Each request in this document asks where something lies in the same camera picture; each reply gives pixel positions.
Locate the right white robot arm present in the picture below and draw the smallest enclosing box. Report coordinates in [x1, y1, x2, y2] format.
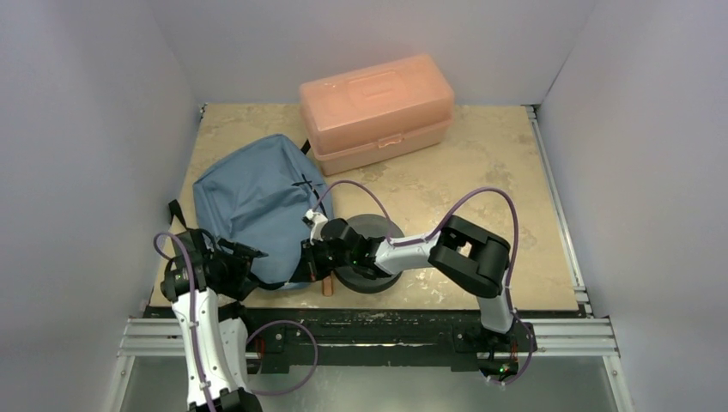
[292, 210, 516, 349]

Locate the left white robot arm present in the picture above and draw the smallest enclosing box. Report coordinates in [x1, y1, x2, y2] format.
[154, 232, 263, 411]

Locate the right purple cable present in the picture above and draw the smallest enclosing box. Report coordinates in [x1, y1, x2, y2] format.
[309, 179, 536, 388]

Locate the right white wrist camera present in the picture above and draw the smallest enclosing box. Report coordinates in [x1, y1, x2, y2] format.
[302, 209, 329, 244]

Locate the copper coloured marker pen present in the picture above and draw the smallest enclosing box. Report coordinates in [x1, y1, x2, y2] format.
[321, 276, 335, 297]

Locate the pink plastic storage box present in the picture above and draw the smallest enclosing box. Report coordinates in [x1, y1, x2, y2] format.
[299, 54, 454, 176]

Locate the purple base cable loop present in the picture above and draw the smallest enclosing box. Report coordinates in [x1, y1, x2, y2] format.
[244, 319, 319, 397]

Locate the black aluminium base frame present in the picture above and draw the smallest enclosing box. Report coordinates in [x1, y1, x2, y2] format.
[119, 306, 621, 377]

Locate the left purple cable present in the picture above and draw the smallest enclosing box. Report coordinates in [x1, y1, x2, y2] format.
[153, 231, 217, 412]

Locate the blue student backpack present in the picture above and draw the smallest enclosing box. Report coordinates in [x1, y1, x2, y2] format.
[183, 135, 333, 291]

